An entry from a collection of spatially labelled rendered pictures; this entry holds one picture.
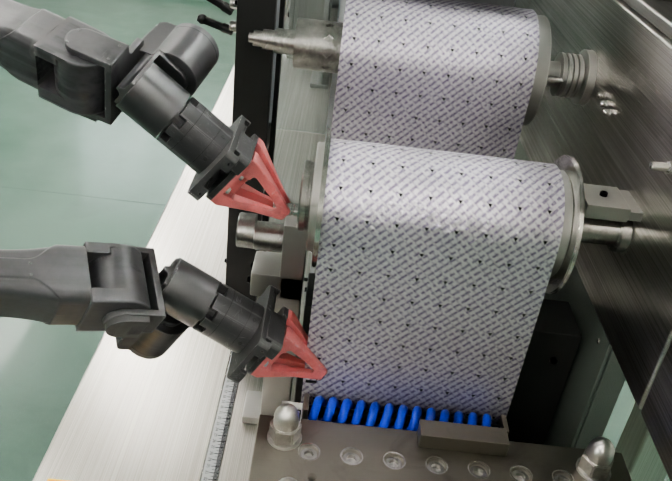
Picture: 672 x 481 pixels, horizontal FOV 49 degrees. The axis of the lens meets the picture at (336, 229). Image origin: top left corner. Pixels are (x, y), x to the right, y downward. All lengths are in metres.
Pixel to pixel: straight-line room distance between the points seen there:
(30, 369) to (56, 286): 1.78
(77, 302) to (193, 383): 0.38
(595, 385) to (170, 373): 0.56
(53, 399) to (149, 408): 1.36
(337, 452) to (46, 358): 1.80
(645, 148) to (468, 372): 0.30
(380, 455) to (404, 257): 0.21
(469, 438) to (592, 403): 0.17
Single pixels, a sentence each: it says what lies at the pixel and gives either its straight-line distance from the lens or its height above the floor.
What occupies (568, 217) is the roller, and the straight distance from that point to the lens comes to 0.77.
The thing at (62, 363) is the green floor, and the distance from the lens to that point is 2.49.
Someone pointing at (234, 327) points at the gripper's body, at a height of 1.13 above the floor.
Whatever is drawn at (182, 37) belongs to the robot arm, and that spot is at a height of 1.38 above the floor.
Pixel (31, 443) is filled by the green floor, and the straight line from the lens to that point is 2.27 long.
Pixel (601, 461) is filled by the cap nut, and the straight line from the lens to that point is 0.85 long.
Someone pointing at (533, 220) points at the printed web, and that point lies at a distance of 0.75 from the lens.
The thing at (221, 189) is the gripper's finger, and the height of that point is 1.26.
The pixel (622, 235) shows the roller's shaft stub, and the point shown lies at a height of 1.26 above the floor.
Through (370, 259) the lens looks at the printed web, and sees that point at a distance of 0.75.
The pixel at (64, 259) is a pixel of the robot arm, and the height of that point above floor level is 1.22.
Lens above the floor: 1.62
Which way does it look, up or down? 30 degrees down
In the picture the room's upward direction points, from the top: 7 degrees clockwise
